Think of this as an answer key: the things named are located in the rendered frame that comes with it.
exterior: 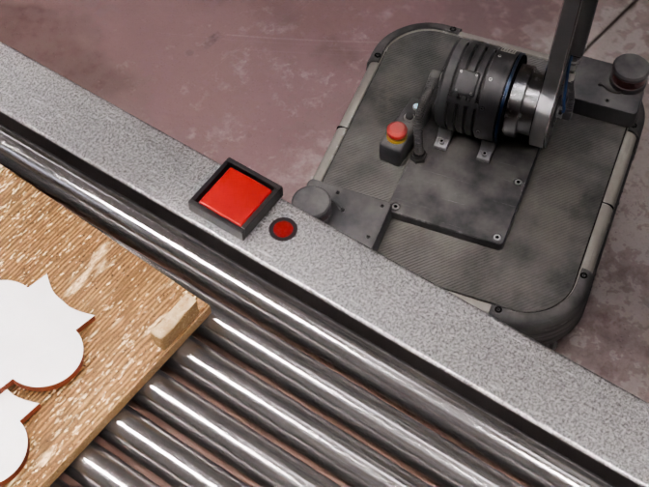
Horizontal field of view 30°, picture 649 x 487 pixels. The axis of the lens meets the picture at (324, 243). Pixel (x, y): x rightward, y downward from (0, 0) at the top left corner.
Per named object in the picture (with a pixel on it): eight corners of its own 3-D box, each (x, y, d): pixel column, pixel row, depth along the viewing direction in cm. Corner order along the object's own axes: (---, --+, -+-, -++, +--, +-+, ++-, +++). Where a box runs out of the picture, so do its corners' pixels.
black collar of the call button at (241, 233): (230, 165, 139) (228, 156, 138) (283, 194, 137) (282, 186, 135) (188, 210, 136) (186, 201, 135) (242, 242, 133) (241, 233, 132)
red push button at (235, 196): (231, 173, 139) (230, 165, 138) (273, 196, 137) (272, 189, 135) (199, 209, 136) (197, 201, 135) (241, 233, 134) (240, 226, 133)
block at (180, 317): (189, 304, 127) (185, 290, 124) (202, 313, 126) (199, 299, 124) (152, 344, 124) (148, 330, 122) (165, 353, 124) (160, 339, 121)
